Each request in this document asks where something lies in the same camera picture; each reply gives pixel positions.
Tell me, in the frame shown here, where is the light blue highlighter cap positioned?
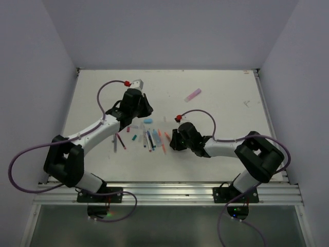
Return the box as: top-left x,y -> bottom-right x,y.
143,118 -> 153,124

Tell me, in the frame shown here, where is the orange pen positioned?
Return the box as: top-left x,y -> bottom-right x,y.
158,129 -> 167,155

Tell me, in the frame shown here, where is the light blue highlighter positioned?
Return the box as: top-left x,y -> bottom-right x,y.
152,129 -> 162,147

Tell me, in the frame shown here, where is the white blue-tipped marker pen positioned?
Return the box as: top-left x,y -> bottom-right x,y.
143,126 -> 147,148

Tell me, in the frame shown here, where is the blue pen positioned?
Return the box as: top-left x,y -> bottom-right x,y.
147,130 -> 155,151

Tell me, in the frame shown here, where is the green capped marker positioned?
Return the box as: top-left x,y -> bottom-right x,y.
149,130 -> 156,149

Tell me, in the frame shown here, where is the pink capped marker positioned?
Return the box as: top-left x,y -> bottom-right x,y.
145,133 -> 152,152

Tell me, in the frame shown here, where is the red pen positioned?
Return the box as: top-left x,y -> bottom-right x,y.
116,133 -> 126,150

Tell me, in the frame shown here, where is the purple highlighter pen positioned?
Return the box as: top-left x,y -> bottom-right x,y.
113,135 -> 117,153

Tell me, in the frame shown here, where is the pink highlighter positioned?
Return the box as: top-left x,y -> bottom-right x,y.
184,89 -> 202,102

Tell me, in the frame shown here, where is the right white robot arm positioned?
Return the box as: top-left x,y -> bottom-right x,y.
170,122 -> 284,202

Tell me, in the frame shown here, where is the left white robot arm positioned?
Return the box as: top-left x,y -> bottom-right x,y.
44,85 -> 153,202

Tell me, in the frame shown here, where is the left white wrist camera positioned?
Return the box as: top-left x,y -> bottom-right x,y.
130,79 -> 144,91

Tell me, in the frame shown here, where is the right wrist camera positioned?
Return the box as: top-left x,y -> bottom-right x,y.
180,115 -> 191,124

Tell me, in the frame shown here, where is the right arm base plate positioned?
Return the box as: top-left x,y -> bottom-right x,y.
212,187 -> 260,204

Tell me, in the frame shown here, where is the aluminium rail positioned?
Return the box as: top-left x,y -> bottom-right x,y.
33,183 -> 303,206

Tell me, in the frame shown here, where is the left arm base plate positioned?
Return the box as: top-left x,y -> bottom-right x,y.
77,187 -> 123,203

